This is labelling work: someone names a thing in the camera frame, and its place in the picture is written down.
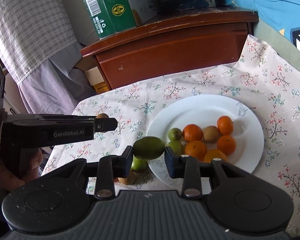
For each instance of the blue printed cushion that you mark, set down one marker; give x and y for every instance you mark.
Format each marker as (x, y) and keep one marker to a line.
(281, 15)

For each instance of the checkered grey cloth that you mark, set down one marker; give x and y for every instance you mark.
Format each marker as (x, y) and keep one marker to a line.
(40, 51)

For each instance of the floral tablecloth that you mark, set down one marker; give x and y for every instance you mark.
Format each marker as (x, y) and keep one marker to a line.
(260, 93)

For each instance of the brown longan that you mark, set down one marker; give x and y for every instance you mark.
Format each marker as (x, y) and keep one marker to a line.
(211, 134)
(130, 179)
(102, 116)

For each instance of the large green jujube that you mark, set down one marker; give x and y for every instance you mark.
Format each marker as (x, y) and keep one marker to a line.
(148, 148)

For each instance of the green cardboard box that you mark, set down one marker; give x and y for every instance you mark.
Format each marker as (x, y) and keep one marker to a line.
(114, 16)

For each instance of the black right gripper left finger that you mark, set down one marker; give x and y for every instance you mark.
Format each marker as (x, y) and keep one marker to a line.
(109, 168)

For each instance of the white ceramic plate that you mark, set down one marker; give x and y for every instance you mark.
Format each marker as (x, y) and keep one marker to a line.
(208, 117)

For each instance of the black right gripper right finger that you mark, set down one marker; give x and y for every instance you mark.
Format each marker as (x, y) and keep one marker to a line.
(186, 168)

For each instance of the brown wooden cabinet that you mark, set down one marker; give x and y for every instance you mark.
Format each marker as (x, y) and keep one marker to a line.
(188, 40)

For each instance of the orange tangerine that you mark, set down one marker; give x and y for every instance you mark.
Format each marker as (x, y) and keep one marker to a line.
(192, 132)
(226, 144)
(225, 125)
(214, 153)
(197, 149)

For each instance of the person's left hand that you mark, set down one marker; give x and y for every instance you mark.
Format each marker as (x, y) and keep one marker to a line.
(10, 182)

